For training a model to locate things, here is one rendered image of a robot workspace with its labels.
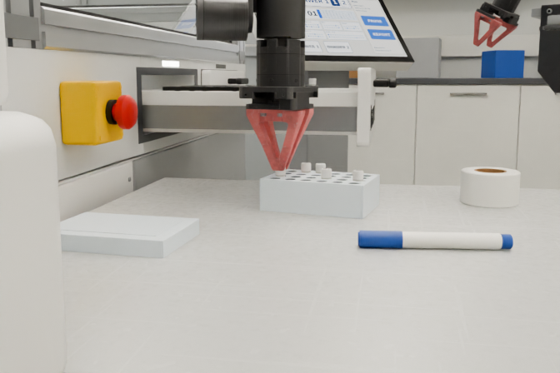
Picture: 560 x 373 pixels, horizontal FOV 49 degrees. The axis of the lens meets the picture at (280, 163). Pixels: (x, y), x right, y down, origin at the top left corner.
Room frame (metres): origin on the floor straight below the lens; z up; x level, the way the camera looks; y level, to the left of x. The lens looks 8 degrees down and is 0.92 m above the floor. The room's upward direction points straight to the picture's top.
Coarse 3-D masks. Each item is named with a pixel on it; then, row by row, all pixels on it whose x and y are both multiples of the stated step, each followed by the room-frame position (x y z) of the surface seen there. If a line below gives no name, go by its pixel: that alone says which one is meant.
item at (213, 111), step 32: (160, 96) 0.93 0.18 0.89; (192, 96) 0.92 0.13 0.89; (224, 96) 0.91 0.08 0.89; (320, 96) 0.89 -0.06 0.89; (352, 96) 0.88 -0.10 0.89; (160, 128) 0.93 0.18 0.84; (192, 128) 0.92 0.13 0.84; (224, 128) 0.91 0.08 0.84; (320, 128) 0.88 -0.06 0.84; (352, 128) 0.88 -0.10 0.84
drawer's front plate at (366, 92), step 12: (360, 72) 0.86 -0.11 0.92; (372, 72) 0.96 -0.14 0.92; (360, 84) 0.86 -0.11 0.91; (372, 84) 0.97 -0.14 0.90; (360, 96) 0.86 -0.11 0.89; (372, 96) 0.99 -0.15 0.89; (360, 108) 0.86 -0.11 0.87; (360, 120) 0.86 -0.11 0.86; (360, 132) 0.86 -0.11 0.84; (372, 132) 1.03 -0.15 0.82; (360, 144) 0.86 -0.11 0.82
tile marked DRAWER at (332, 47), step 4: (324, 44) 1.92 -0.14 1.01; (328, 44) 1.93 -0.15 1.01; (332, 44) 1.94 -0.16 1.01; (336, 44) 1.95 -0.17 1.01; (340, 44) 1.95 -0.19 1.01; (344, 44) 1.96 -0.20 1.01; (348, 44) 1.97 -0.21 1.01; (328, 48) 1.92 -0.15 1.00; (332, 48) 1.93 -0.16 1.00; (336, 48) 1.93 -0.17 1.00; (340, 48) 1.94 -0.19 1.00; (344, 48) 1.95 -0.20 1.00; (348, 48) 1.95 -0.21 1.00; (336, 52) 1.92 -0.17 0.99; (340, 52) 1.93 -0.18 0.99; (344, 52) 1.93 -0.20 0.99; (348, 52) 1.94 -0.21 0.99; (352, 52) 1.95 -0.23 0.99
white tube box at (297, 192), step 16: (272, 176) 0.73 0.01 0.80; (288, 176) 0.73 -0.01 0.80; (304, 176) 0.73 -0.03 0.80; (320, 176) 0.73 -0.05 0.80; (336, 176) 0.74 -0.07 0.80; (368, 176) 0.74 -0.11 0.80; (272, 192) 0.71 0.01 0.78; (288, 192) 0.70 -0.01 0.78; (304, 192) 0.69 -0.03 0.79; (320, 192) 0.69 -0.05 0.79; (336, 192) 0.68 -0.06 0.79; (352, 192) 0.67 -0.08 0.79; (368, 192) 0.69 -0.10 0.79; (272, 208) 0.71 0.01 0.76; (288, 208) 0.70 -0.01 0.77; (304, 208) 0.69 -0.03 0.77; (320, 208) 0.69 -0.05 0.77; (336, 208) 0.68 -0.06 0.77; (352, 208) 0.67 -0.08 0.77; (368, 208) 0.69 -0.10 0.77
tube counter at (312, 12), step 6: (312, 12) 2.00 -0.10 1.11; (318, 12) 2.02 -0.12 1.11; (324, 12) 2.03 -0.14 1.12; (330, 12) 2.04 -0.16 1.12; (336, 12) 2.05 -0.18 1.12; (342, 12) 2.06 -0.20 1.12; (348, 12) 2.07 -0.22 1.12; (324, 18) 2.01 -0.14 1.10; (330, 18) 2.02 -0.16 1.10; (336, 18) 2.03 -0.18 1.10; (342, 18) 2.04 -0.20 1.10; (348, 18) 2.05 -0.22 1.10; (354, 18) 2.07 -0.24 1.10
